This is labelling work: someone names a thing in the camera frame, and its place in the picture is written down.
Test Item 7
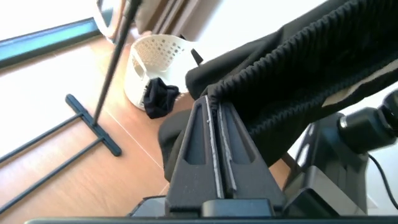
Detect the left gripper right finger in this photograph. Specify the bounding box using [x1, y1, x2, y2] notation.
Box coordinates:
[217, 101, 287, 217]

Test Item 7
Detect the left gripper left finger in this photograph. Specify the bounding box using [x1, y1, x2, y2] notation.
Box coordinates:
[165, 95, 224, 217]

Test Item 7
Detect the window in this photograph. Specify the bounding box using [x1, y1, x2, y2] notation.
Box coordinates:
[0, 0, 114, 70]

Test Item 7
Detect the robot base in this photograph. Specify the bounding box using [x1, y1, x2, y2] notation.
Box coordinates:
[127, 111, 371, 218]

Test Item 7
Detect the black cable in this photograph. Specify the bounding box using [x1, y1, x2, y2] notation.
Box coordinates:
[368, 153, 398, 211]

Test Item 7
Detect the brown curtain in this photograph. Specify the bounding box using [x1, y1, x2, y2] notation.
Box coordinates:
[135, 0, 201, 37]

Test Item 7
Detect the black clothes rack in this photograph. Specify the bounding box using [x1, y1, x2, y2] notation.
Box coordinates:
[0, 0, 142, 215]

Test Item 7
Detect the white laundry basket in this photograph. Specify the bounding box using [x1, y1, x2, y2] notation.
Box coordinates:
[123, 34, 203, 111]

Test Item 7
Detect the black garment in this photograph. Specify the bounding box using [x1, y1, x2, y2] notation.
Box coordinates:
[157, 0, 398, 183]
[143, 77, 181, 120]

